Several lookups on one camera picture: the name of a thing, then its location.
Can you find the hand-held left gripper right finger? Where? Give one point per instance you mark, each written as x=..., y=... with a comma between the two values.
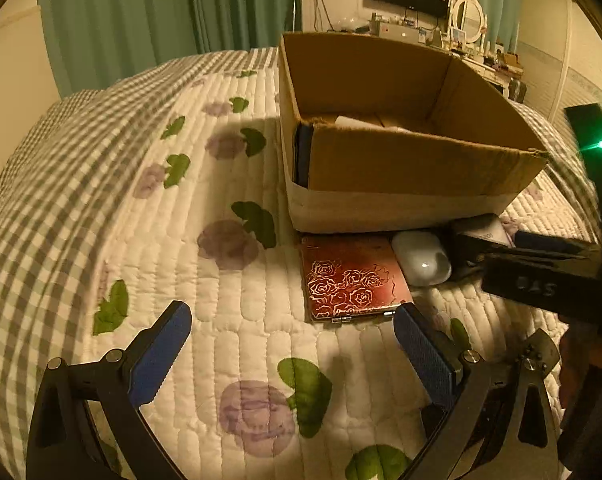
x=423, y=360

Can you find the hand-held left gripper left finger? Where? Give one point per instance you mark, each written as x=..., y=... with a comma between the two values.
x=162, y=350

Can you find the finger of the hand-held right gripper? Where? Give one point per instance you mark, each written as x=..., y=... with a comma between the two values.
x=536, y=282
x=551, y=242

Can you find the small black box white label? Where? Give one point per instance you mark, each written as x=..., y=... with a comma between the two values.
x=473, y=242

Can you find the red rose-pattern metal case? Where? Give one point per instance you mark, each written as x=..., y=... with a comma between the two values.
x=348, y=280

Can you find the cardboard box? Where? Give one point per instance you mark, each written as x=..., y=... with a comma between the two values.
x=381, y=160

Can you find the person's right hand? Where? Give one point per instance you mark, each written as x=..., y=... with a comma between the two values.
x=578, y=370

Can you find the white computer mouse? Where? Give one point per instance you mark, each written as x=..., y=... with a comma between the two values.
x=421, y=260

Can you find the floral quilted bedspread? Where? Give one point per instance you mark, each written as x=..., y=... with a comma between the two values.
x=131, y=240

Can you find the white dressing table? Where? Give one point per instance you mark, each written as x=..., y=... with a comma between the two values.
x=486, y=70

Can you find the white flat packet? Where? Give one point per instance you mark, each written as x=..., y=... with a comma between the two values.
x=356, y=121

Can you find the green curtain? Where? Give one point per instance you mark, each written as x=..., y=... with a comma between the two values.
x=146, y=15
x=491, y=0

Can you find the white oval vanity mirror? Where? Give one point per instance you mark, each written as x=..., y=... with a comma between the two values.
x=467, y=15

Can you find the dark blue flat case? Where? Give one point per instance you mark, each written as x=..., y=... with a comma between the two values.
x=303, y=155

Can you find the white rectangular box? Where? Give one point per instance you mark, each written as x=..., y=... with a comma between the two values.
x=398, y=32

